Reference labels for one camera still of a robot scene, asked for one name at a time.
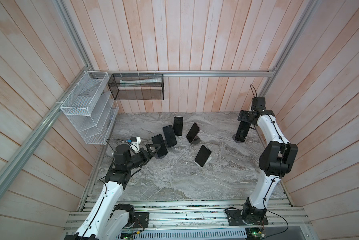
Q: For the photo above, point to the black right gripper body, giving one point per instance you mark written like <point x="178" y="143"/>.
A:
<point x="244" y="116"/>

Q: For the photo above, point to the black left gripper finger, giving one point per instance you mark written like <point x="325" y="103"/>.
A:
<point x="153" y="147"/>
<point x="155" y="153"/>

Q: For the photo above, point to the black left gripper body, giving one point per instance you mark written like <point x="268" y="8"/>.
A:
<point x="142" y="157"/>

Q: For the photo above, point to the black phone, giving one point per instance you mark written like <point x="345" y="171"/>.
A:
<point x="243" y="129"/>

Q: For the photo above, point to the white folding stand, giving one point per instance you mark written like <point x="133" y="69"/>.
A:
<point x="209" y="160"/>

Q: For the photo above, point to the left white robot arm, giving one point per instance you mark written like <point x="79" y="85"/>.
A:
<point x="107" y="218"/>

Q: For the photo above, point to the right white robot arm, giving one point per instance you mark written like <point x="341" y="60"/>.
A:
<point x="275" y="162"/>

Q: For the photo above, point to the green-edged phone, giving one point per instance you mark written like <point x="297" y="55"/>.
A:
<point x="158" y="139"/>

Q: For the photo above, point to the dark round stand front left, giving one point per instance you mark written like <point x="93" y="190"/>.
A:
<point x="160" y="154"/>

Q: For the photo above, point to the blue-edged phone on stand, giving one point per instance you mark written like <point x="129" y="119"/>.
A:
<point x="169" y="136"/>

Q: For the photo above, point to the grey round phone stand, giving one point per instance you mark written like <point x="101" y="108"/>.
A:
<point x="238" y="139"/>

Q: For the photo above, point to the white-edged phone on stand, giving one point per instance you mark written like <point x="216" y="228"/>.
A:
<point x="178" y="126"/>

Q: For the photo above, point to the dark round stand pink phone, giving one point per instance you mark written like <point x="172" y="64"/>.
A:
<point x="196" y="140"/>

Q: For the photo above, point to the pink-edged phone on stand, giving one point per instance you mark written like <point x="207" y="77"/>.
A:
<point x="193" y="132"/>

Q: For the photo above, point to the grey ventilation grille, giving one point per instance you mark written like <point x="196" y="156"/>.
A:
<point x="195" y="234"/>

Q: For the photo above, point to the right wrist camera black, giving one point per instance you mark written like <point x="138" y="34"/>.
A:
<point x="258" y="104"/>

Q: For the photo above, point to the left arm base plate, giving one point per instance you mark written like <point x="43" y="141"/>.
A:
<point x="139" y="220"/>

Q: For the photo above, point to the black wire mesh basket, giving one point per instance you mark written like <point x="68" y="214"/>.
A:
<point x="137" y="87"/>

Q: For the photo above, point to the white wire mesh shelf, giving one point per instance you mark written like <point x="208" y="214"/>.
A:
<point x="89" y="107"/>

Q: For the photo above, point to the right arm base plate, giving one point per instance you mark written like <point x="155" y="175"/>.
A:
<point x="238" y="217"/>

